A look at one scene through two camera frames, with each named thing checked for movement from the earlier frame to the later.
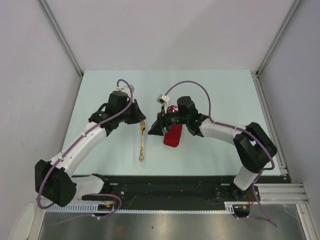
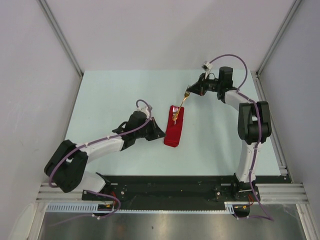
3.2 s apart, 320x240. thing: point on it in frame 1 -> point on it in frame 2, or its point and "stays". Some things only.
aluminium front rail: x=288 y=193 stays
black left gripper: x=138 y=116 -> x=159 y=134
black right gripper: x=158 y=128 -> x=199 y=87
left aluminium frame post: x=61 y=36 stays
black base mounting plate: x=182 y=189 stays
